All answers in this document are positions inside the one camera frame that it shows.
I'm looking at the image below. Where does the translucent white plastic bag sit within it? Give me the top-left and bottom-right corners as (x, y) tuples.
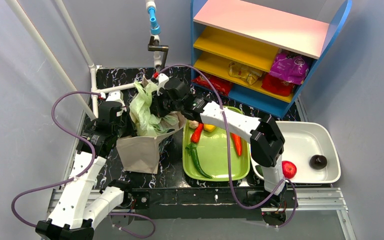
(129, 81), (180, 137)

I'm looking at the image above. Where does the beige canvas tote bag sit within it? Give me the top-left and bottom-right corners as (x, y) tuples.
(115, 75), (188, 175)

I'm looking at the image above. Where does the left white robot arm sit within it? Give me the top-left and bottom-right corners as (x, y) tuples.
(35, 100), (130, 240)

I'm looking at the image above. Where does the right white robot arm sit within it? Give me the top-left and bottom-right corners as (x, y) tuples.
(150, 73), (286, 196)

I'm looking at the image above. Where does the red snack bag left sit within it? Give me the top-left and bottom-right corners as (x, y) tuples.
(192, 72), (233, 96)

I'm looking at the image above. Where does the red snack bag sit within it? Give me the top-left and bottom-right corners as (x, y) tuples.
(261, 73), (296, 97)
(192, 72), (233, 96)

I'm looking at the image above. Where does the yellow snack bag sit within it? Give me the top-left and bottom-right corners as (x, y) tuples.
(228, 61), (264, 85)

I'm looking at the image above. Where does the red snack bag right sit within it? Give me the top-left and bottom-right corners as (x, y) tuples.
(261, 73), (296, 97)

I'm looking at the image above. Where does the purple snack bag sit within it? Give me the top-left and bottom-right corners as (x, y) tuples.
(269, 50), (314, 85)

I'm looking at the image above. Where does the garlic bulb lower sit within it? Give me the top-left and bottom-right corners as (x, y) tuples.
(188, 120), (200, 130)

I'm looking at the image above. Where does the red chili pepper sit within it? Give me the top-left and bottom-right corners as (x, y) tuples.
(190, 123), (204, 144)

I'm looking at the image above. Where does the yellow bell pepper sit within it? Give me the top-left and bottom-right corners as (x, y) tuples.
(203, 124), (217, 133)

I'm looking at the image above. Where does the green chili pepper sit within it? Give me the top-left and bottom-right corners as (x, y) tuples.
(185, 142), (213, 179)

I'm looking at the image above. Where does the green plastic tray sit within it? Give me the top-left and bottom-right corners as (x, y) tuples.
(182, 123), (251, 182)

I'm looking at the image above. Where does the orange carrot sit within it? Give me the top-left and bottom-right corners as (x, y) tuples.
(230, 133), (243, 157)

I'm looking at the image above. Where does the colourful shelf unit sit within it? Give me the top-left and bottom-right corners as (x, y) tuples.
(190, 0), (352, 118)

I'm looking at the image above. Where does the dark green avocado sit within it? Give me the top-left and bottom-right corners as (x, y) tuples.
(255, 165), (264, 177)

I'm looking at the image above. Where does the white plastic tray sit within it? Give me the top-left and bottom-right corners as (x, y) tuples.
(248, 121), (342, 185)

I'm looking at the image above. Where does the red apple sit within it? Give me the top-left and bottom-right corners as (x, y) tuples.
(282, 161), (297, 179)

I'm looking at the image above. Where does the dark mangosteen fruit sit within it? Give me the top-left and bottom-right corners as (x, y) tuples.
(309, 154), (328, 170)

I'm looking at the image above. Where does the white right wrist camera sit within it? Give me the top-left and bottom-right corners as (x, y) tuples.
(152, 72), (170, 96)

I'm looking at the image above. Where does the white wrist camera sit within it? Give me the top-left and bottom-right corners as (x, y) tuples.
(100, 90), (125, 106)
(152, 72), (170, 96)

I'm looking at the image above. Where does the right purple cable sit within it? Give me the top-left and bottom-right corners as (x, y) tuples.
(158, 64), (299, 229)

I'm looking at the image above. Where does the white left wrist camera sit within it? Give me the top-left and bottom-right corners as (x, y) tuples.
(100, 90), (125, 106)

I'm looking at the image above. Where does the white pvc pipe frame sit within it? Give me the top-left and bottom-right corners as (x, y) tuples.
(6, 0), (169, 120)

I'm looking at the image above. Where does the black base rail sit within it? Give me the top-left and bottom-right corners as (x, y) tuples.
(115, 187), (295, 221)

